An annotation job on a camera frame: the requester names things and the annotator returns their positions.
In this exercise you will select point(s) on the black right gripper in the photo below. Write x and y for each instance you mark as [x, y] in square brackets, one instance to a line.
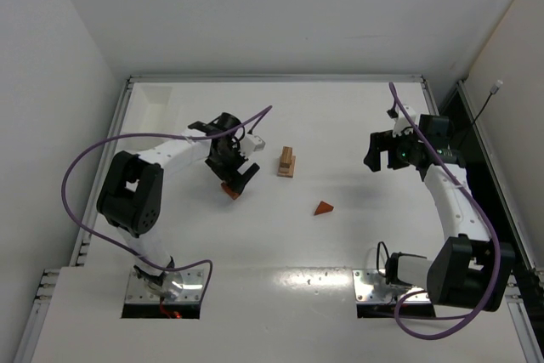
[386, 150]

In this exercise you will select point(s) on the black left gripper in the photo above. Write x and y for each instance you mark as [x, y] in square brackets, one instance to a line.
[229, 169]

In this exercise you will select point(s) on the reddish-brown arch wood block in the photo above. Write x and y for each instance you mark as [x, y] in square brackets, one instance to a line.
[231, 193]

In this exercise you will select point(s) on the light wood cylinder block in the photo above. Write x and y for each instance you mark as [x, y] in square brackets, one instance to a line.
[286, 154]

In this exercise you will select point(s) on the light wood rectangular block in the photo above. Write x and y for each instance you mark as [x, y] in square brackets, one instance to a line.
[291, 169]

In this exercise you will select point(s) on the reddish-brown triangular wood block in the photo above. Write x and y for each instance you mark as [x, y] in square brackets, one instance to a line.
[323, 207]

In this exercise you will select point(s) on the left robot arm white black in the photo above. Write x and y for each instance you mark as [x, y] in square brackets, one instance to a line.
[131, 195]

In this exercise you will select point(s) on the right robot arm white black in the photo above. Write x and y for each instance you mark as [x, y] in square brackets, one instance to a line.
[469, 263]

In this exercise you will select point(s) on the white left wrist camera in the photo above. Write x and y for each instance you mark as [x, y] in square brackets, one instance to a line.
[251, 144]

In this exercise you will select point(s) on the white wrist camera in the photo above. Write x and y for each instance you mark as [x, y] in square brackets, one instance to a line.
[251, 144]
[403, 126]

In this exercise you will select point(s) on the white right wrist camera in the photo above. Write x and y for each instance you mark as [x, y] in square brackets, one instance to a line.
[403, 126]

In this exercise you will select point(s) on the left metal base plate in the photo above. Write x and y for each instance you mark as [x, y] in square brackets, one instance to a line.
[180, 288]

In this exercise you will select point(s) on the metal base plate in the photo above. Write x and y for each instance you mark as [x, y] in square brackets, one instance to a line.
[370, 289]
[180, 288]

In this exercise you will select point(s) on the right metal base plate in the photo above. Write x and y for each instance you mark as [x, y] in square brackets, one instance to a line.
[370, 289]

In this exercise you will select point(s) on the black cable white connector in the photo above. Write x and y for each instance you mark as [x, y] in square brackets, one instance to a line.
[493, 91]

